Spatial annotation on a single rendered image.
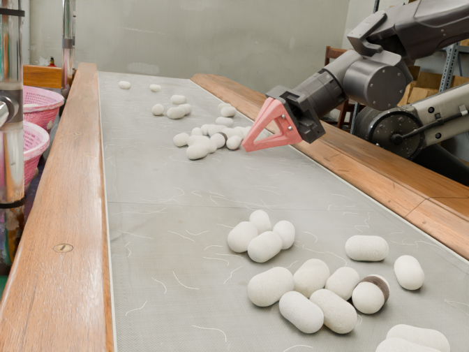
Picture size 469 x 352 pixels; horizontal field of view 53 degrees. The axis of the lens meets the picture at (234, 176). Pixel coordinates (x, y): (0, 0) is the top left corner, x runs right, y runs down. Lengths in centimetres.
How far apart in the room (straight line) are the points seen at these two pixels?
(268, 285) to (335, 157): 40
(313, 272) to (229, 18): 500
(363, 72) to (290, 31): 481
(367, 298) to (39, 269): 20
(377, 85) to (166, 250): 36
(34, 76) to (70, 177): 120
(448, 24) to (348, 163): 21
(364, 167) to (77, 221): 39
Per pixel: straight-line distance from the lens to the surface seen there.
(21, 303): 26
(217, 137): 69
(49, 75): 163
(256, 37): 533
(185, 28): 521
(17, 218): 38
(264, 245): 36
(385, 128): 106
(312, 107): 64
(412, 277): 37
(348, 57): 69
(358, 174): 62
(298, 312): 29
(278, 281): 31
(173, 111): 88
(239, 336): 28
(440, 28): 67
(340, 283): 32
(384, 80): 62
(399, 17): 70
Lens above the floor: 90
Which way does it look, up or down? 17 degrees down
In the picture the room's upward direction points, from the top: 7 degrees clockwise
